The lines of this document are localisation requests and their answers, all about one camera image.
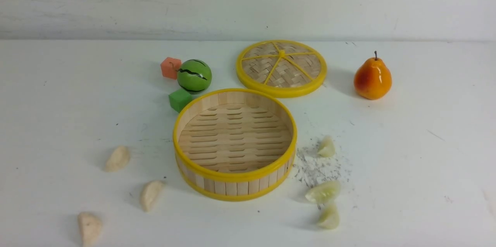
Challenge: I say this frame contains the pale green dumpling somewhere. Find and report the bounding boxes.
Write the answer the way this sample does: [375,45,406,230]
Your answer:
[317,202,340,230]
[305,180,341,204]
[317,135,336,157]

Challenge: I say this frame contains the white dumpling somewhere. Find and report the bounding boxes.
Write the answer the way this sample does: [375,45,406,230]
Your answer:
[77,212,103,247]
[139,180,164,212]
[104,145,131,172]

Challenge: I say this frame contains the bamboo steamer tray yellow rim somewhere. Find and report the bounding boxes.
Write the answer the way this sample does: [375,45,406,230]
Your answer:
[172,89,298,201]

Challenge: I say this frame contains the woven bamboo steamer lid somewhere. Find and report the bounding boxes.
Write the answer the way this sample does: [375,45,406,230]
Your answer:
[236,39,327,98]

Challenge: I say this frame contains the green toy watermelon ball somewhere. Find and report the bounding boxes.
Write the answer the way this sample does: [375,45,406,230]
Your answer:
[177,59,212,94]

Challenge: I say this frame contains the green cube block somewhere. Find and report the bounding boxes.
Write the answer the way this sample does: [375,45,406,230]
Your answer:
[168,88,193,113]

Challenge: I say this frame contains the orange cube block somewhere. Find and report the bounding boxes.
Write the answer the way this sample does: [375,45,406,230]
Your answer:
[160,57,182,80]

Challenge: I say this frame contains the orange toy pear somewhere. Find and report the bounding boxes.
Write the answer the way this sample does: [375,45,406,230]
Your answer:
[353,51,392,100]

